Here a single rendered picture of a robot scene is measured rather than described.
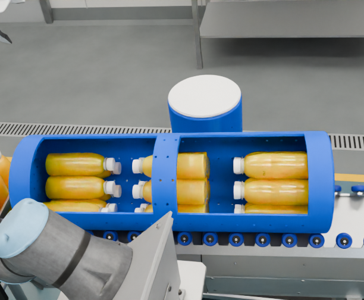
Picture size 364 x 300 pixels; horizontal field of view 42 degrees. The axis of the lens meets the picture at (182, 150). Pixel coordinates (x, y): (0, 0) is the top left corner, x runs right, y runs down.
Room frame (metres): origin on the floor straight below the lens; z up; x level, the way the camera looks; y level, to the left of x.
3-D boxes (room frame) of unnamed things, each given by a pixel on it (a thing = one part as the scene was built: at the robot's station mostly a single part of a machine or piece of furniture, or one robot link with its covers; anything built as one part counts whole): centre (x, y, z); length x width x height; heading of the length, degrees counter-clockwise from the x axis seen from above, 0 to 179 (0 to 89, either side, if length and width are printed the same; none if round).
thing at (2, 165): (1.25, 0.62, 0.99); 0.07 x 0.07 x 0.19
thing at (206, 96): (1.52, -0.11, 1.03); 0.28 x 0.28 x 0.01
